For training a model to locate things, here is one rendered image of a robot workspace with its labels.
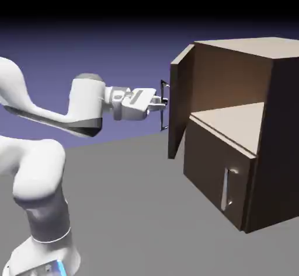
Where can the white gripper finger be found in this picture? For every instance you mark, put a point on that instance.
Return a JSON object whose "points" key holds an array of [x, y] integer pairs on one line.
{"points": [[157, 98], [156, 107]]}

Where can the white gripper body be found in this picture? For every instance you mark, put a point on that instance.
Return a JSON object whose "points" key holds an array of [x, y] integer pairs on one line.
{"points": [[137, 104]]}

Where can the brown cabinet door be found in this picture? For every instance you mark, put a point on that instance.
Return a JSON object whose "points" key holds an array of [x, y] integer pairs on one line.
{"points": [[179, 98], [215, 171]]}

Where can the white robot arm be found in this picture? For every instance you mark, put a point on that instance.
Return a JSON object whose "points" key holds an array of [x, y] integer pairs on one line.
{"points": [[35, 164]]}

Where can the brown wooden cabinet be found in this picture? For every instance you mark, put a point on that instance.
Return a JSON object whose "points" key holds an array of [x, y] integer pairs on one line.
{"points": [[268, 129]]}

